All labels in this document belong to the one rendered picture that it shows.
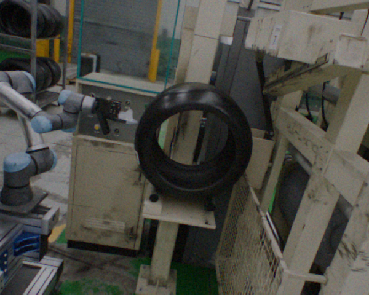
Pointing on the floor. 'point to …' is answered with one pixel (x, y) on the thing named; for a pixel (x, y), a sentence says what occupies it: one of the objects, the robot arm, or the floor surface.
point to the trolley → (40, 99)
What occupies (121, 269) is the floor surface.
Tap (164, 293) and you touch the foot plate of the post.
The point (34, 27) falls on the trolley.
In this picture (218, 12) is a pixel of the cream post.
